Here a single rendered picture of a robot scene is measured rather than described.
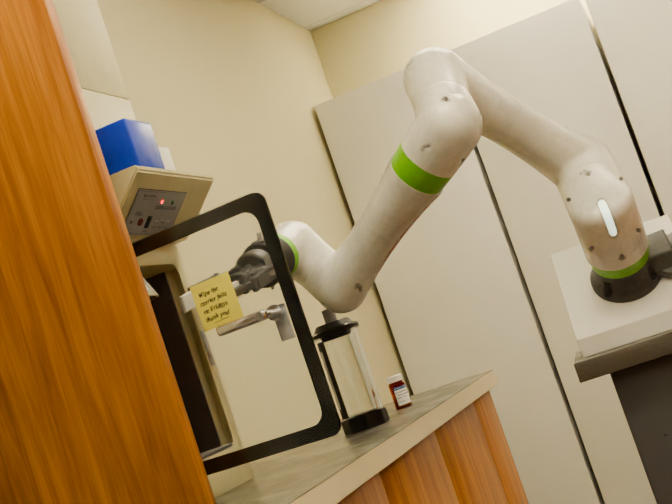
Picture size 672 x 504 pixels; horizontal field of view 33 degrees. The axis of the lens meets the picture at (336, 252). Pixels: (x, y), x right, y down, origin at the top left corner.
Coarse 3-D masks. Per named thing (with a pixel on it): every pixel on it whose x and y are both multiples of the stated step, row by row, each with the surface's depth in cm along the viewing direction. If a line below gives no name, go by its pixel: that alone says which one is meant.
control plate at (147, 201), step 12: (144, 192) 194; (156, 192) 198; (168, 192) 203; (180, 192) 207; (132, 204) 192; (144, 204) 196; (156, 204) 201; (168, 204) 205; (180, 204) 210; (132, 216) 194; (144, 216) 198; (156, 216) 203; (168, 216) 207; (132, 228) 196; (144, 228) 201; (156, 228) 205
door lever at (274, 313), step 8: (256, 312) 174; (264, 312) 174; (272, 312) 177; (280, 312) 178; (240, 320) 175; (248, 320) 175; (256, 320) 174; (272, 320) 178; (216, 328) 177; (224, 328) 177; (232, 328) 176; (240, 328) 176
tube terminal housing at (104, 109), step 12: (84, 96) 206; (96, 96) 211; (108, 96) 216; (96, 108) 209; (108, 108) 214; (120, 108) 219; (96, 120) 207; (108, 120) 212; (240, 468) 213; (216, 480) 202; (228, 480) 207; (240, 480) 211; (216, 492) 201
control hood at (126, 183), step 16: (112, 176) 190; (128, 176) 189; (144, 176) 192; (160, 176) 197; (176, 176) 203; (192, 176) 210; (208, 176) 217; (128, 192) 189; (192, 192) 212; (128, 208) 192; (192, 208) 216
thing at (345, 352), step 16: (336, 336) 244; (352, 336) 245; (336, 352) 244; (352, 352) 244; (336, 368) 244; (352, 368) 243; (368, 368) 246; (352, 384) 243; (368, 384) 244; (352, 400) 243; (368, 400) 243; (352, 416) 243
